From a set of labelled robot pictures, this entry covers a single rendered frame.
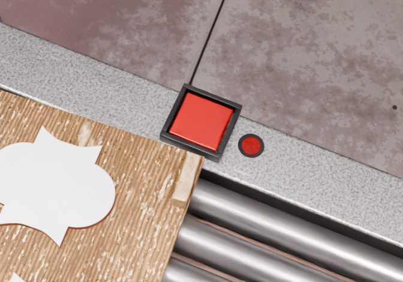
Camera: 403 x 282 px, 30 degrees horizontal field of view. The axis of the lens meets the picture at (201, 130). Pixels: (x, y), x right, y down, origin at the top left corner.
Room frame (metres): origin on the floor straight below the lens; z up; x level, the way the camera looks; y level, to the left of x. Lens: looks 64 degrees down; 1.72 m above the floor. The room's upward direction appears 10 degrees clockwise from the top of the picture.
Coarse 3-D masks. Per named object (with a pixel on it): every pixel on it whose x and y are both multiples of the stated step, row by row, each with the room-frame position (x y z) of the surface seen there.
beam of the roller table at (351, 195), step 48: (0, 48) 0.47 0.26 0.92; (48, 48) 0.48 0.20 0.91; (48, 96) 0.41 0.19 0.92; (96, 96) 0.42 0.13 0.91; (144, 96) 0.43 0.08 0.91; (288, 144) 0.40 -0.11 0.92; (240, 192) 0.34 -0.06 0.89; (288, 192) 0.34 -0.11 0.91; (336, 192) 0.35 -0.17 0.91; (384, 192) 0.36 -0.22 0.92; (384, 240) 0.30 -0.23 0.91
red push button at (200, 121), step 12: (192, 96) 0.44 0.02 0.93; (180, 108) 0.42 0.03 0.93; (192, 108) 0.42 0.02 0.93; (204, 108) 0.42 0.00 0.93; (216, 108) 0.43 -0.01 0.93; (228, 108) 0.43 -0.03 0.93; (180, 120) 0.40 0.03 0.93; (192, 120) 0.41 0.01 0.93; (204, 120) 0.41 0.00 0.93; (216, 120) 0.41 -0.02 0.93; (228, 120) 0.41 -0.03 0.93; (180, 132) 0.39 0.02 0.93; (192, 132) 0.39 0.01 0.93; (204, 132) 0.39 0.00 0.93; (216, 132) 0.40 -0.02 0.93; (204, 144) 0.38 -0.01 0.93; (216, 144) 0.38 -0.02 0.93
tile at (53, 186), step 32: (0, 160) 0.31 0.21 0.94; (32, 160) 0.31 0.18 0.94; (64, 160) 0.32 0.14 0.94; (96, 160) 0.33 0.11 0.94; (0, 192) 0.27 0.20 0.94; (32, 192) 0.28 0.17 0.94; (64, 192) 0.28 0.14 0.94; (96, 192) 0.29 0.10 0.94; (0, 224) 0.24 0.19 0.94; (32, 224) 0.24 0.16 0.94; (64, 224) 0.25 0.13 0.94; (96, 224) 0.26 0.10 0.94
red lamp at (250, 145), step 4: (244, 140) 0.40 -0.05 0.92; (248, 140) 0.40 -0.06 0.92; (252, 140) 0.40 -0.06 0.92; (256, 140) 0.40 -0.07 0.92; (244, 144) 0.39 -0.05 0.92; (248, 144) 0.39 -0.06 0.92; (252, 144) 0.39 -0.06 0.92; (256, 144) 0.40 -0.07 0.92; (244, 148) 0.39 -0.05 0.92; (248, 148) 0.39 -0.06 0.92; (252, 148) 0.39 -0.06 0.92; (256, 148) 0.39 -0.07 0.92; (248, 152) 0.38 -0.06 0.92; (252, 152) 0.38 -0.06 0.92; (256, 152) 0.38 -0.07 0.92
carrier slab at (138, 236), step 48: (0, 96) 0.39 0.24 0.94; (0, 144) 0.33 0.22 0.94; (96, 144) 0.35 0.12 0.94; (144, 144) 0.36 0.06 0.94; (144, 192) 0.30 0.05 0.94; (192, 192) 0.31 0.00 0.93; (0, 240) 0.22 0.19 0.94; (48, 240) 0.23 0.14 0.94; (96, 240) 0.24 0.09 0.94; (144, 240) 0.25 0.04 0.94
